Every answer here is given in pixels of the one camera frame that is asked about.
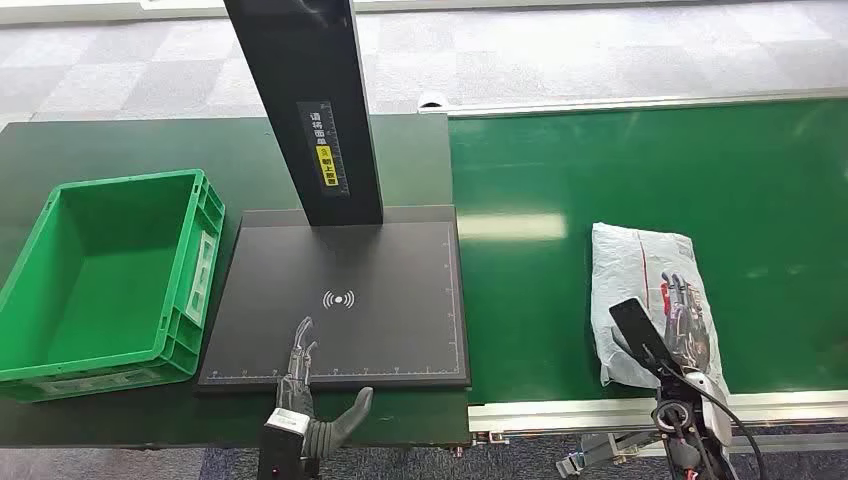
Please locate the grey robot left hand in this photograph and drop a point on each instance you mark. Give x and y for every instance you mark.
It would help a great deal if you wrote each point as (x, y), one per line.
(295, 396)

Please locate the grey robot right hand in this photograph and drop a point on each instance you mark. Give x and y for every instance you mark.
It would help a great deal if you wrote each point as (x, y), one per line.
(686, 324)

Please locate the grey plastic mailer package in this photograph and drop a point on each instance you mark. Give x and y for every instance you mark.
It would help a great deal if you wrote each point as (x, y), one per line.
(623, 278)

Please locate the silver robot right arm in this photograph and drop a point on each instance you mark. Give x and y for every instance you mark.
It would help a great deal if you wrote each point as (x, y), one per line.
(689, 430)

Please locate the green conveyor belt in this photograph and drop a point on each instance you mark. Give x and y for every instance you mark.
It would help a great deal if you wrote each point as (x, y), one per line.
(729, 199)

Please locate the black scanning machine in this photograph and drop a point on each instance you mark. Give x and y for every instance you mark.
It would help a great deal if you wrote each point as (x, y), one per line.
(371, 278)

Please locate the white conveyor roller cap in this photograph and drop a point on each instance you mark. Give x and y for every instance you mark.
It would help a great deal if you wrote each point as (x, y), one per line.
(432, 99)

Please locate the green plastic crate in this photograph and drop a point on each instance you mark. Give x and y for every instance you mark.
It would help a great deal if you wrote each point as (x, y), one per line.
(106, 278)

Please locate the black yellow label sticker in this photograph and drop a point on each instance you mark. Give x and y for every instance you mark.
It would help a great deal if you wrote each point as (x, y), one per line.
(324, 152)

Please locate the dark green table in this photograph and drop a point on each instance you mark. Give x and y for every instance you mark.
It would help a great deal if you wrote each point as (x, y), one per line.
(132, 146)

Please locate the white skirting strip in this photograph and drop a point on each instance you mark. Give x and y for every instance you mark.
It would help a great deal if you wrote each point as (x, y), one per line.
(79, 10)

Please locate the grey metal conveyor bracket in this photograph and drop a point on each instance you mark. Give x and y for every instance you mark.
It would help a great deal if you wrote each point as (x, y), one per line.
(599, 452)

